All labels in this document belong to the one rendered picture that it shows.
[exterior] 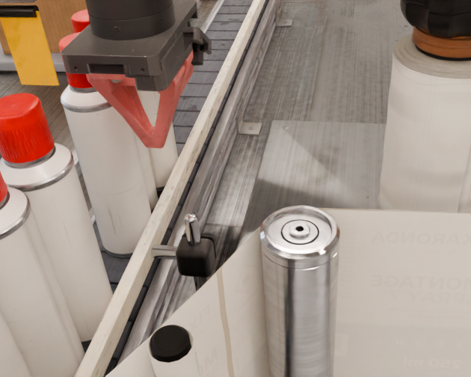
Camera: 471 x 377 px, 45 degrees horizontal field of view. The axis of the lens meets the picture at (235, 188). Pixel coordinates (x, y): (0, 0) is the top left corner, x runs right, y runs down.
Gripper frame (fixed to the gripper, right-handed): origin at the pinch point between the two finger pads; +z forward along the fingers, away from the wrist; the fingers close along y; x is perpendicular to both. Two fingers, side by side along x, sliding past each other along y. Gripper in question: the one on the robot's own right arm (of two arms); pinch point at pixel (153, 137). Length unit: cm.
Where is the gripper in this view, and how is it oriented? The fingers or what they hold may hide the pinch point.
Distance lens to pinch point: 45.5
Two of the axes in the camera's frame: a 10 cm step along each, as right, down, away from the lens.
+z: 0.7, 8.0, 6.0
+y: 2.0, -6.0, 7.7
